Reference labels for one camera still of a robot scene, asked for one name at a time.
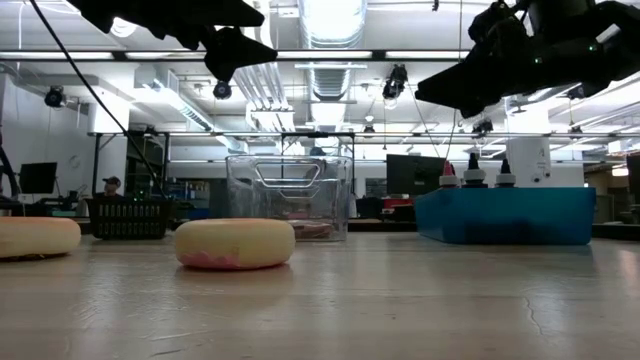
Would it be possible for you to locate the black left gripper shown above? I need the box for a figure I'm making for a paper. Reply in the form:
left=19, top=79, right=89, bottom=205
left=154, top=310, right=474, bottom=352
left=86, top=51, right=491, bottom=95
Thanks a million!
left=174, top=0, right=280, bottom=84

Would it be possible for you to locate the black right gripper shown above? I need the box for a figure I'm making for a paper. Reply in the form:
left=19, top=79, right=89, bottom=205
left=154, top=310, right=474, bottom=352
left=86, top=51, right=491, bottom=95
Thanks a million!
left=414, top=0, right=556, bottom=120

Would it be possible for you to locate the black food colouring bottle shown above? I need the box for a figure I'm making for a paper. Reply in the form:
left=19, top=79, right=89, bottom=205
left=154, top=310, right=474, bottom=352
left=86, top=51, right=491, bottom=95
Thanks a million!
left=494, top=158, right=517, bottom=190
left=462, top=152, right=489, bottom=190

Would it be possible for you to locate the pink food colouring bottle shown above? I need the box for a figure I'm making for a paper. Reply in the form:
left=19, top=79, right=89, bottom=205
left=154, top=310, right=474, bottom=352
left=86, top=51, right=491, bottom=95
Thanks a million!
left=438, top=160, right=461, bottom=190

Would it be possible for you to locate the orange frosted toy donut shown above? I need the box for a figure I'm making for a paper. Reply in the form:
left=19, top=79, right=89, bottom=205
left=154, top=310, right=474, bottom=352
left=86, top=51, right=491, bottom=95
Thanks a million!
left=173, top=217, right=297, bottom=272
left=0, top=216, right=82, bottom=260

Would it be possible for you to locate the black overhead crossbar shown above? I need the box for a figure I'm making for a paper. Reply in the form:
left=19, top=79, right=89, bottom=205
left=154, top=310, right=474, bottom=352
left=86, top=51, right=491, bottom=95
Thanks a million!
left=0, top=48, right=471, bottom=63

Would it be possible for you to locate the white round column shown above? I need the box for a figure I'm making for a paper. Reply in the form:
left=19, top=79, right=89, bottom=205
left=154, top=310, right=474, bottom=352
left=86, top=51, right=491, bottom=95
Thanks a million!
left=506, top=135, right=552, bottom=189

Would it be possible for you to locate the large black monitor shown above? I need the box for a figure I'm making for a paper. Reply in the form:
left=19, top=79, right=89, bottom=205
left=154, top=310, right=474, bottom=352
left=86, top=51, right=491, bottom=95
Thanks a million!
left=385, top=153, right=447, bottom=197

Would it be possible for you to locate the blue plastic bin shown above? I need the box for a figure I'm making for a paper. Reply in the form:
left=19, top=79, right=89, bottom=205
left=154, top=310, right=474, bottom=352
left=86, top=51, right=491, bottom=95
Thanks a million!
left=413, top=186, right=598, bottom=246

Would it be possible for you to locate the clear plastic container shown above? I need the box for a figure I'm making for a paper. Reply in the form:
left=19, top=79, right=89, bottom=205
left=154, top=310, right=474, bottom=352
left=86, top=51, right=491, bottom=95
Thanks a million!
left=224, top=154, right=354, bottom=243

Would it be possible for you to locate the black slotted plastic basket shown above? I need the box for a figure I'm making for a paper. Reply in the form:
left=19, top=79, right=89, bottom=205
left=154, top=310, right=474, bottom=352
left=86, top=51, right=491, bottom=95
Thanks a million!
left=83, top=197, right=176, bottom=240

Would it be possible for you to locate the small black monitor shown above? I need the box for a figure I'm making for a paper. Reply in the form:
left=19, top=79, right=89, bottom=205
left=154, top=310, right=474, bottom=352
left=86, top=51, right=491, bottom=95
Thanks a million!
left=18, top=161, right=59, bottom=196

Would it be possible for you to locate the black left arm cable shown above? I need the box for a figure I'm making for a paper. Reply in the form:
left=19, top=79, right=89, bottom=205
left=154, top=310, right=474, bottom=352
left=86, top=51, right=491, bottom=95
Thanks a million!
left=28, top=0, right=169, bottom=200

